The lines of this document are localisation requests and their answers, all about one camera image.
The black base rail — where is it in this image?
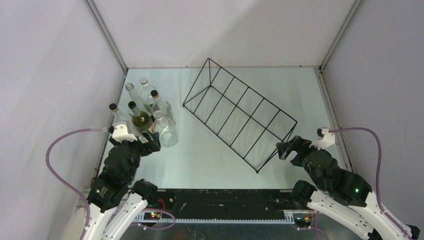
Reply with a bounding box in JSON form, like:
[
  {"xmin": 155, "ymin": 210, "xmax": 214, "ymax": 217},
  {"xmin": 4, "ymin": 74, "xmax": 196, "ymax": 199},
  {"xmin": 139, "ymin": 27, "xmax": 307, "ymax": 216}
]
[{"xmin": 76, "ymin": 180, "xmax": 375, "ymax": 233}]

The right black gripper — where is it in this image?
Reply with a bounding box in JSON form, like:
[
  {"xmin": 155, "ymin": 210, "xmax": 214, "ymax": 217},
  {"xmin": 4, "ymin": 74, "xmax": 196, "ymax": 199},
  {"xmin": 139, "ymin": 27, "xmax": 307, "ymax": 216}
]
[{"xmin": 275, "ymin": 134, "xmax": 326, "ymax": 189}]

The tall clear champagne label bottle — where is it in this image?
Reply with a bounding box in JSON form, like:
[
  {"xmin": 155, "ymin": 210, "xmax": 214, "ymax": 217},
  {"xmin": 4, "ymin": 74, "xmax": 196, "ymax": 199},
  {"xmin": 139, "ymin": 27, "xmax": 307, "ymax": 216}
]
[{"xmin": 124, "ymin": 82, "xmax": 146, "ymax": 112}]

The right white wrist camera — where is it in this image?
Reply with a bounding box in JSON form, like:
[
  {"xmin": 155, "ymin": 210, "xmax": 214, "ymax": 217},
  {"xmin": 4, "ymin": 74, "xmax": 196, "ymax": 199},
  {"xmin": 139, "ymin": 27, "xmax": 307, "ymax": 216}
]
[{"xmin": 309, "ymin": 127, "xmax": 336, "ymax": 150}]

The dark green wine bottle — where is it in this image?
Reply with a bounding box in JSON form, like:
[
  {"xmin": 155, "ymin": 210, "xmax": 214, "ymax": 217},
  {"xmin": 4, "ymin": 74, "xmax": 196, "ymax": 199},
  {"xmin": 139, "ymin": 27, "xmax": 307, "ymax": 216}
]
[{"xmin": 128, "ymin": 101, "xmax": 154, "ymax": 134}]

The clear bottle white frosted label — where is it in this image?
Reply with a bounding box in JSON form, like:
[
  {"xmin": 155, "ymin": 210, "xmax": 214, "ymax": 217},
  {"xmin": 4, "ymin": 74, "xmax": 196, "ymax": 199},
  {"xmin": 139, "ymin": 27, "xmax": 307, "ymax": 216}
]
[{"xmin": 153, "ymin": 110, "xmax": 179, "ymax": 148}]

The black wire wine rack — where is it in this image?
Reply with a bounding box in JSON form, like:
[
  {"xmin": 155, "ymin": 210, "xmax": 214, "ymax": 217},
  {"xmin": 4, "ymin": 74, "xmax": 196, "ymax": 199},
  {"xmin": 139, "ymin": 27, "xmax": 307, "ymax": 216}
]
[{"xmin": 182, "ymin": 57, "xmax": 298, "ymax": 173}]

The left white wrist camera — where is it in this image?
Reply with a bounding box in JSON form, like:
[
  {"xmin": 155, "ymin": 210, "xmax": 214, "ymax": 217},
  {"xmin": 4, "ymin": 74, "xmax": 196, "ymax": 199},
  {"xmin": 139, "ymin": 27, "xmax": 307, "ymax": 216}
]
[{"xmin": 108, "ymin": 121, "xmax": 138, "ymax": 143}]

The short clear bottle white cap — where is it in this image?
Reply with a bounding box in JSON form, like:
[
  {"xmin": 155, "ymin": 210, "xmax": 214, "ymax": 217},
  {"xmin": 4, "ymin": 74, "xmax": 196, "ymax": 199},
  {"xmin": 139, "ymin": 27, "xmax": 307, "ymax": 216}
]
[{"xmin": 139, "ymin": 77, "xmax": 157, "ymax": 106}]

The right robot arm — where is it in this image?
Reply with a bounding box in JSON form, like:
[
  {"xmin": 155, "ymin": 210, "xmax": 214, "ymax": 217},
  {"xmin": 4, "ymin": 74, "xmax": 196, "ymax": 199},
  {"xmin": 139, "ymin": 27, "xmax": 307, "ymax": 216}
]
[{"xmin": 276, "ymin": 133, "xmax": 420, "ymax": 240}]

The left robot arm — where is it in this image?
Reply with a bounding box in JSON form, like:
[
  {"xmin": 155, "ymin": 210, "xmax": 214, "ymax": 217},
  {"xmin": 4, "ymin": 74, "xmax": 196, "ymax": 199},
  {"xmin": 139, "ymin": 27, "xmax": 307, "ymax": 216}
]
[{"xmin": 61, "ymin": 132, "xmax": 161, "ymax": 240}]

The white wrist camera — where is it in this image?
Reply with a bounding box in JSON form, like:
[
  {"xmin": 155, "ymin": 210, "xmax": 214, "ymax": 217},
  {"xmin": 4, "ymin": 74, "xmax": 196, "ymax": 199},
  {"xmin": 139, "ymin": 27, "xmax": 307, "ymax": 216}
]
[
  {"xmin": 108, "ymin": 121, "xmax": 138, "ymax": 143},
  {"xmin": 309, "ymin": 127, "xmax": 336, "ymax": 150}
]

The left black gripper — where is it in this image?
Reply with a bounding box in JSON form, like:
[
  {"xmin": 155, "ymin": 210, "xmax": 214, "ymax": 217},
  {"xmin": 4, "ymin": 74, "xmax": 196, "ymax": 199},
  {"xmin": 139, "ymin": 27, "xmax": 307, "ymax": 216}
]
[{"xmin": 110, "ymin": 128, "xmax": 161, "ymax": 181}]

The clear bottle cork stopper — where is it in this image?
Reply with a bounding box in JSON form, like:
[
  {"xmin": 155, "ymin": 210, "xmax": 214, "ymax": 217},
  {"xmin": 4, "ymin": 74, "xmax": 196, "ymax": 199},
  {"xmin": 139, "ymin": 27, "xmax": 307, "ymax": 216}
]
[{"xmin": 150, "ymin": 90, "xmax": 176, "ymax": 125}]

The clear bottle brown cork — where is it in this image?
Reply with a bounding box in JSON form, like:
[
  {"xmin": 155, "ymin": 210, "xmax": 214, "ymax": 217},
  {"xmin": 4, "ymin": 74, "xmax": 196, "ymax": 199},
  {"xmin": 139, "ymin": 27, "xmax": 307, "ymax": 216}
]
[{"xmin": 109, "ymin": 103, "xmax": 131, "ymax": 128}]

